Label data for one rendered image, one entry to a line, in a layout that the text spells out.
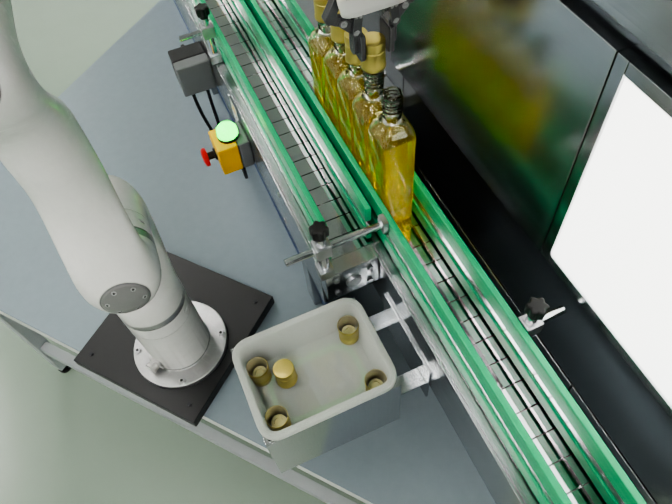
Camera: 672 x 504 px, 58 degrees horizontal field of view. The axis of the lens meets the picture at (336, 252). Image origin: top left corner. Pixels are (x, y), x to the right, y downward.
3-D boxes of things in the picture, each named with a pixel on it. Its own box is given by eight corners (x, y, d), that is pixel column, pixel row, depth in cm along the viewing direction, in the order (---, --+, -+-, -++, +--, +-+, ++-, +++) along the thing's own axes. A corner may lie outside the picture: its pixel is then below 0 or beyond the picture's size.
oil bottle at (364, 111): (397, 193, 105) (399, 99, 87) (367, 204, 104) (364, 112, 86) (383, 171, 108) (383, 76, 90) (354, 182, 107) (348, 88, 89)
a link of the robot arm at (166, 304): (124, 341, 103) (61, 268, 83) (106, 258, 113) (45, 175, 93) (192, 315, 105) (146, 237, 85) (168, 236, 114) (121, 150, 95)
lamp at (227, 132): (242, 139, 123) (239, 128, 120) (221, 146, 122) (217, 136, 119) (235, 125, 125) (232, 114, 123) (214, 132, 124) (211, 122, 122)
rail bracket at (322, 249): (390, 255, 97) (390, 207, 87) (294, 294, 94) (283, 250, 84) (382, 241, 99) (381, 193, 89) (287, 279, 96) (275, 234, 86)
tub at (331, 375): (402, 402, 97) (403, 382, 90) (273, 461, 93) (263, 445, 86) (357, 316, 106) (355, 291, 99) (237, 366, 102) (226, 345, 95)
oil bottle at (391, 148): (413, 216, 102) (419, 124, 84) (383, 228, 101) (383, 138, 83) (398, 193, 105) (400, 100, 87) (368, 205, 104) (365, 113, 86)
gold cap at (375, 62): (390, 69, 83) (390, 42, 80) (367, 76, 83) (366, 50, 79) (379, 54, 85) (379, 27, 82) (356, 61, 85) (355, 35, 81)
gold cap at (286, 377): (280, 392, 98) (276, 382, 94) (273, 373, 100) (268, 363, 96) (300, 383, 98) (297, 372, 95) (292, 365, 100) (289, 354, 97)
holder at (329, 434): (427, 405, 105) (433, 370, 92) (281, 473, 100) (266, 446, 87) (384, 325, 114) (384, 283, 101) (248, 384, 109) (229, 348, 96)
